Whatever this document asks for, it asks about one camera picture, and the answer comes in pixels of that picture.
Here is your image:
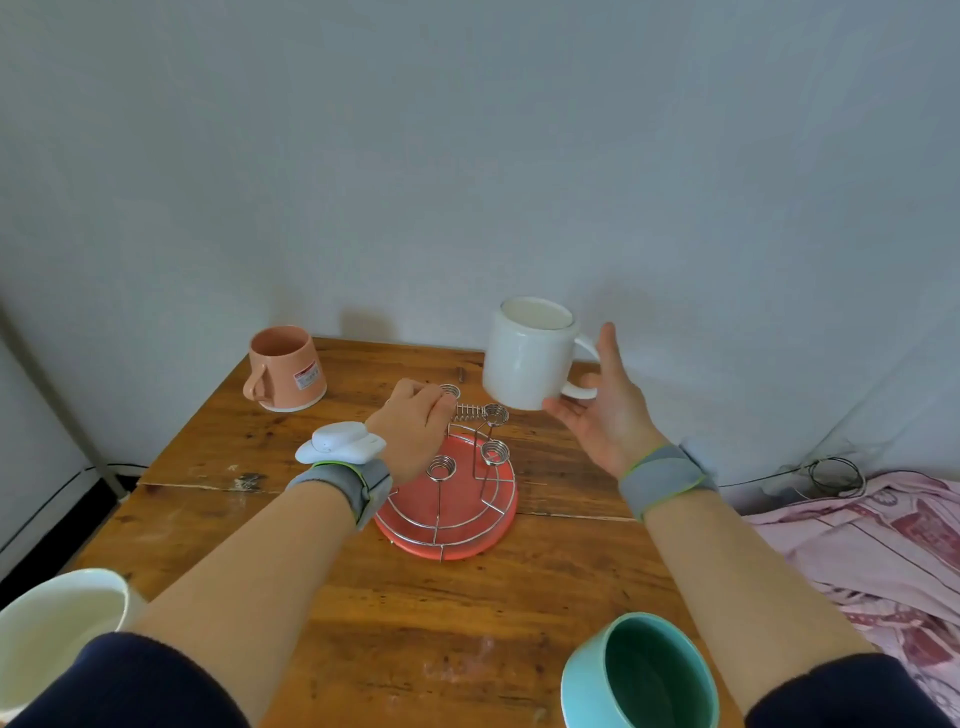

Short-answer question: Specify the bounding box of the person's right hand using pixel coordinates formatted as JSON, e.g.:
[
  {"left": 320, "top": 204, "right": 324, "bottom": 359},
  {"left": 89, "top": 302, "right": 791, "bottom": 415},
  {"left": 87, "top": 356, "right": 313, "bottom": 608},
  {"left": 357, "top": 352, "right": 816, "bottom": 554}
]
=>
[{"left": 541, "top": 322, "right": 671, "bottom": 481}]

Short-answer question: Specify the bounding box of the person's left hand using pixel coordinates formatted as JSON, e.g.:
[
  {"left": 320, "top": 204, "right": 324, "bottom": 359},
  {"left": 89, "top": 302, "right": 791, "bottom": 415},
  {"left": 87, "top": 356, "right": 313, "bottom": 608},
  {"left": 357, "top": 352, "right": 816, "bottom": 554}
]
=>
[{"left": 365, "top": 378, "right": 457, "bottom": 487}]

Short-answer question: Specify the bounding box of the white ceramic mug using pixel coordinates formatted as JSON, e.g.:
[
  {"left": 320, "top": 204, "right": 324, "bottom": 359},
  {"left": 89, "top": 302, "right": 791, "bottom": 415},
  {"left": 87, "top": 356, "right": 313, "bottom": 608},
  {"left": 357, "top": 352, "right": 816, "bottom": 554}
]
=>
[{"left": 482, "top": 297, "right": 602, "bottom": 412}]

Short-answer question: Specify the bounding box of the metal wire cup rack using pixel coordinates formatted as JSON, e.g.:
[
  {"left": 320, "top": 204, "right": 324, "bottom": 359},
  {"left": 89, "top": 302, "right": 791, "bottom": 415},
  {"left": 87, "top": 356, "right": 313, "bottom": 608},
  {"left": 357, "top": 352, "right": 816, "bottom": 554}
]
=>
[{"left": 384, "top": 383, "right": 516, "bottom": 563}]

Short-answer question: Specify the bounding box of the person's right forearm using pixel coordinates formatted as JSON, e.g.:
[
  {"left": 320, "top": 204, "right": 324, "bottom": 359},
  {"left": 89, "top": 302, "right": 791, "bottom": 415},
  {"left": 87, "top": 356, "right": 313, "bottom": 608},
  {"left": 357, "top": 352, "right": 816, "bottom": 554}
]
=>
[{"left": 643, "top": 487, "right": 880, "bottom": 717}]

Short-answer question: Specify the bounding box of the person's left forearm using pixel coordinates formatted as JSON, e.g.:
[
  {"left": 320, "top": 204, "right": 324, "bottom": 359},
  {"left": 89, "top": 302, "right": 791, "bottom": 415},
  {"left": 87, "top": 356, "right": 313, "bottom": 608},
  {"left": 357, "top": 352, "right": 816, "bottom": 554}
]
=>
[{"left": 129, "top": 480, "right": 363, "bottom": 728}]

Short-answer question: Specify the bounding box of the white wrist tracker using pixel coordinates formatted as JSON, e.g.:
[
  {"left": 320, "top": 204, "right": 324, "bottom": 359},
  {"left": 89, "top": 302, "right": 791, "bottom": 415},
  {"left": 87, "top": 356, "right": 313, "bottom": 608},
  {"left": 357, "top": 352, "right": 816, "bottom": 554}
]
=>
[{"left": 294, "top": 420, "right": 388, "bottom": 467}]

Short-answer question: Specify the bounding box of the grey left wristband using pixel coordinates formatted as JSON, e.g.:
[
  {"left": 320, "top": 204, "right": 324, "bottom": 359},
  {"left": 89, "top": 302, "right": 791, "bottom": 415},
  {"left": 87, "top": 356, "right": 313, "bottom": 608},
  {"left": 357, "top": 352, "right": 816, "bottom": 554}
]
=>
[{"left": 284, "top": 456, "right": 394, "bottom": 531}]

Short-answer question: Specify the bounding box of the grey wristband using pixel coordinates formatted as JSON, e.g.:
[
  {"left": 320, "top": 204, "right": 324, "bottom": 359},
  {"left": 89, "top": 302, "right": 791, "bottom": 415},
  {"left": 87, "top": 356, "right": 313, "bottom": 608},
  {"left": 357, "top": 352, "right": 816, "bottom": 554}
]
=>
[
  {"left": 284, "top": 456, "right": 394, "bottom": 531},
  {"left": 618, "top": 440, "right": 720, "bottom": 523}
]

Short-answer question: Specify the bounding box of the red round tray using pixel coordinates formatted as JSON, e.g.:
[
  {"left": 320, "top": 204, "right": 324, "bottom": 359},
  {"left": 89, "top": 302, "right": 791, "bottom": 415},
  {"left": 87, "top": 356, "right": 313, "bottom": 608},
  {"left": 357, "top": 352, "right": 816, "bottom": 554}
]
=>
[{"left": 372, "top": 432, "right": 519, "bottom": 563}]

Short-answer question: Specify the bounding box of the grey right wristband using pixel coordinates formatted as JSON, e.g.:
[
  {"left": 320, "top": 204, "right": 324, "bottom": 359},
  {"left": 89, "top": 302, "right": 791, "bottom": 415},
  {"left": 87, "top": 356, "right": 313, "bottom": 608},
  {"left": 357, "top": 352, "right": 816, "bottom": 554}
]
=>
[{"left": 618, "top": 440, "right": 720, "bottom": 523}]

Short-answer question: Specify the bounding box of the pink mug with label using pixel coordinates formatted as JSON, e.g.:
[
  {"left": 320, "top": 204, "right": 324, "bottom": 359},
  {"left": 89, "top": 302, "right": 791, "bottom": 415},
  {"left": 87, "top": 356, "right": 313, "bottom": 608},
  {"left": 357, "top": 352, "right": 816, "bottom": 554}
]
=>
[{"left": 241, "top": 324, "right": 329, "bottom": 414}]

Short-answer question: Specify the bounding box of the teal ceramic mug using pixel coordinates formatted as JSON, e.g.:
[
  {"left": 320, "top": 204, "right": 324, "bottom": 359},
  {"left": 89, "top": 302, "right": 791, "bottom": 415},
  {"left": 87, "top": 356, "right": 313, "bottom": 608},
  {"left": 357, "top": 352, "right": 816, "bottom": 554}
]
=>
[{"left": 560, "top": 612, "right": 722, "bottom": 728}]

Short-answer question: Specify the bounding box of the pink patterned bedsheet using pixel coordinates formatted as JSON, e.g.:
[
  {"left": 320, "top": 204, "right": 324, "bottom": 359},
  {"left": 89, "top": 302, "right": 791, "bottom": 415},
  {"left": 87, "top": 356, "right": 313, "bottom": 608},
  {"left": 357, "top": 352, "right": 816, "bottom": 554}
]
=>
[{"left": 738, "top": 470, "right": 960, "bottom": 728}]

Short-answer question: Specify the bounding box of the dark navy right sleeve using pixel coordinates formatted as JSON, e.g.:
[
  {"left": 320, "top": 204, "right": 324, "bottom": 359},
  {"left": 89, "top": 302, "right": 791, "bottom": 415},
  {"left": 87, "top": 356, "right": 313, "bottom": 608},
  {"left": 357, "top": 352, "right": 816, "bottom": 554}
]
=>
[{"left": 741, "top": 653, "right": 955, "bottom": 728}]

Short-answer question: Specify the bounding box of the dark navy sleeve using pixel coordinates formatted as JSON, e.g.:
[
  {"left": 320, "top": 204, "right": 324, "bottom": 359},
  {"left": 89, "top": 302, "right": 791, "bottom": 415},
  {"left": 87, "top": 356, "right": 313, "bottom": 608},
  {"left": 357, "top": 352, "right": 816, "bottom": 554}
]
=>
[
  {"left": 741, "top": 653, "right": 955, "bottom": 728},
  {"left": 6, "top": 631, "right": 250, "bottom": 728}
]

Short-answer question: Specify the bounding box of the dark navy left sleeve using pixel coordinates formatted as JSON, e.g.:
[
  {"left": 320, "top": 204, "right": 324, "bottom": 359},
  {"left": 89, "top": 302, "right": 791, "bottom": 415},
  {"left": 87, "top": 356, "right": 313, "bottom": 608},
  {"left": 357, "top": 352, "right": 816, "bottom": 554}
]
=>
[{"left": 6, "top": 631, "right": 250, "bottom": 728}]

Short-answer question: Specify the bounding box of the white mug with green rim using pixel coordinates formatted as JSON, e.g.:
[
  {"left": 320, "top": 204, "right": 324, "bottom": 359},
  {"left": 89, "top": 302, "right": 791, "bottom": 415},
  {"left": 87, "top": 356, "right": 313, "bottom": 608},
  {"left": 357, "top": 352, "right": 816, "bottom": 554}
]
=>
[{"left": 0, "top": 567, "right": 149, "bottom": 726}]

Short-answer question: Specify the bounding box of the coiled black cable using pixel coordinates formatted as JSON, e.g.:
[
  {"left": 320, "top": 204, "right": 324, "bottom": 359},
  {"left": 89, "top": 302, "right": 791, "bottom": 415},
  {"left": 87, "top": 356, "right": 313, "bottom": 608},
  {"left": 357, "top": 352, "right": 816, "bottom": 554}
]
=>
[{"left": 804, "top": 456, "right": 868, "bottom": 501}]

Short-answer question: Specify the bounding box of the grey wall pipe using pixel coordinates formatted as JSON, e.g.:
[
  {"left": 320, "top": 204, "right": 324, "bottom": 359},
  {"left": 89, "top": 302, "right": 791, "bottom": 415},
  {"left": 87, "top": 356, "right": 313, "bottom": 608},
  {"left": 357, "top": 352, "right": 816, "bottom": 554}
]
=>
[{"left": 0, "top": 303, "right": 130, "bottom": 501}]

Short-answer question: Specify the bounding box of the black cable along wall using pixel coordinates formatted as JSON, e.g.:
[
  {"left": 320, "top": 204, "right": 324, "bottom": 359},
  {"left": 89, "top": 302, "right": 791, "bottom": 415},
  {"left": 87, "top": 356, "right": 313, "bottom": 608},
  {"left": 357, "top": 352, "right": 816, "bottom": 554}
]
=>
[{"left": 0, "top": 462, "right": 149, "bottom": 558}]

